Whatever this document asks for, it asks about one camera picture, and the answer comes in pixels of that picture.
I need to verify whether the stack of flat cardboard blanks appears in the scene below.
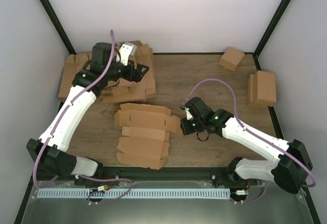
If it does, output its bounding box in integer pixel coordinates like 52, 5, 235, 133
58, 40, 156, 104

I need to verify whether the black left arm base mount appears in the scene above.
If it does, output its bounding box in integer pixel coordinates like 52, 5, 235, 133
74, 171, 119, 188

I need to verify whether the black aluminium frame rail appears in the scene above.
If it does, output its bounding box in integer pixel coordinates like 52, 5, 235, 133
33, 166, 241, 183

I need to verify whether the brown cardboard box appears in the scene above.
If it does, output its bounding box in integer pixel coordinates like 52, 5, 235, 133
114, 103, 182, 170

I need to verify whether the black left corner frame post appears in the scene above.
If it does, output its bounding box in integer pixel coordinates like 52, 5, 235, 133
39, 0, 76, 55

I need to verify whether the small folded cardboard box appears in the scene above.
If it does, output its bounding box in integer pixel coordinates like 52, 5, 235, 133
219, 47, 245, 71

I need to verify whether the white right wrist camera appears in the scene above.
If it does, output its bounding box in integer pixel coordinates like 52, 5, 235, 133
180, 105, 193, 120

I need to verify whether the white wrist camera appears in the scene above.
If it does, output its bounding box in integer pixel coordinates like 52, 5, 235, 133
117, 42, 137, 66
180, 105, 193, 120

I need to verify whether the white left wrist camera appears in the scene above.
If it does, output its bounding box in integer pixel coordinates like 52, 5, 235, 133
117, 42, 137, 66

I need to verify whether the black right corner frame post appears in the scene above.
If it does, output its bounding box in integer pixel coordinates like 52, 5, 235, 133
254, 0, 291, 57

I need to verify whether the light blue slotted cable duct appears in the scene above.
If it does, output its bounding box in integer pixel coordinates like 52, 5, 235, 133
37, 188, 230, 200

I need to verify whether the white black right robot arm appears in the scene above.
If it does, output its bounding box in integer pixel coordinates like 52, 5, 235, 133
180, 97, 313, 194

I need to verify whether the large folded cardboard box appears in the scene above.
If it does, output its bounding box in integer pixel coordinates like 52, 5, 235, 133
247, 70, 276, 108

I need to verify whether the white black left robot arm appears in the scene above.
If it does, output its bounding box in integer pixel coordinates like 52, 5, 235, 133
26, 42, 149, 185

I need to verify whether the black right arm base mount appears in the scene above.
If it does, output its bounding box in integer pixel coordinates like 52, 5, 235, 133
210, 157, 248, 188

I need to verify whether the black corner frame post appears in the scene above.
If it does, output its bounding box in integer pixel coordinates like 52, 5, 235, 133
254, 0, 291, 57
39, 0, 76, 55

